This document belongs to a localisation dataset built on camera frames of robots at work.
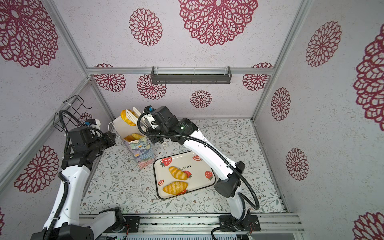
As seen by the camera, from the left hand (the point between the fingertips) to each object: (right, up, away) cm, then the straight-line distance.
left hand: (116, 137), depth 75 cm
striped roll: (+30, -22, +12) cm, 39 cm away
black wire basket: (-26, +15, +4) cm, 30 cm away
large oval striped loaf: (+30, -28, +6) cm, 41 cm away
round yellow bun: (+1, -1, +19) cm, 19 cm away
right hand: (+19, +4, -8) cm, 20 cm away
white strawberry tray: (+43, -23, +14) cm, 51 cm away
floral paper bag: (+11, -7, +6) cm, 15 cm away
